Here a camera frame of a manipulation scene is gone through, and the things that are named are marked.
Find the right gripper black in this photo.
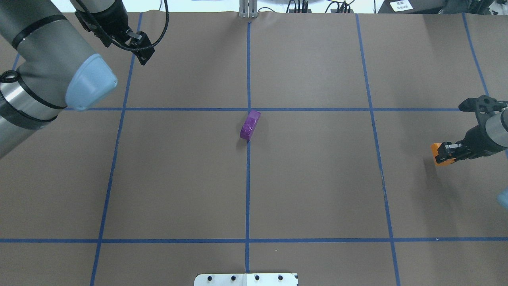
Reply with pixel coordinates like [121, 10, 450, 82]
[435, 125, 496, 163]

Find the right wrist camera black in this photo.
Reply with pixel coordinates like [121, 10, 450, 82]
[458, 95, 507, 125]

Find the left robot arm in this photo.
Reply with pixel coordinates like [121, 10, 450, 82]
[0, 0, 169, 157]

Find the white camera pedestal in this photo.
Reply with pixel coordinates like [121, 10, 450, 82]
[194, 273, 299, 286]

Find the orange trapezoid block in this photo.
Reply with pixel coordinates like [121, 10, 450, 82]
[431, 142, 456, 166]

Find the purple trapezoid block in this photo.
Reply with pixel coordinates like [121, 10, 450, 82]
[239, 109, 261, 141]

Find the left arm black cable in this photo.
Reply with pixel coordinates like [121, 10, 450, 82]
[75, 0, 170, 52]

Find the aluminium frame post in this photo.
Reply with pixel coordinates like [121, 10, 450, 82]
[239, 0, 259, 19]

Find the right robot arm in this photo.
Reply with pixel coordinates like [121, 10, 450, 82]
[431, 109, 508, 166]

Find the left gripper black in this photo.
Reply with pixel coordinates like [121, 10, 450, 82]
[75, 0, 155, 66]

